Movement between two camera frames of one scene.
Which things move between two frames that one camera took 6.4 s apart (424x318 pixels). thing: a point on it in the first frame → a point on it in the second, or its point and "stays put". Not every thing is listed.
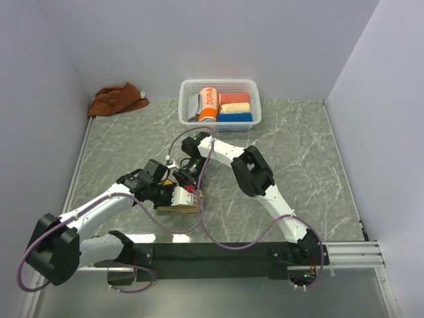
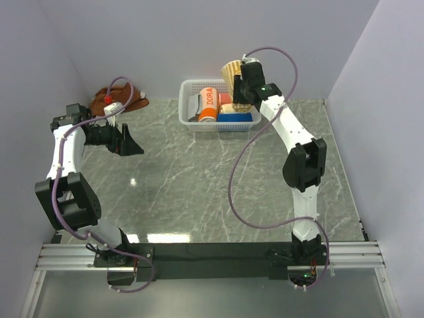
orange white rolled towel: x=209 y=105 stays put
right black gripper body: x=192 y=173 → x=245 y=88
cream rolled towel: x=232 y=107 stays put
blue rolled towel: x=234 y=117 stays put
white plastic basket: x=190 y=87 stays put
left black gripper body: x=161 y=195 → x=105 y=136
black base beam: x=226 y=261 stays put
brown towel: x=112 y=100 stays put
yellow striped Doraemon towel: x=198 y=197 → x=230 y=69
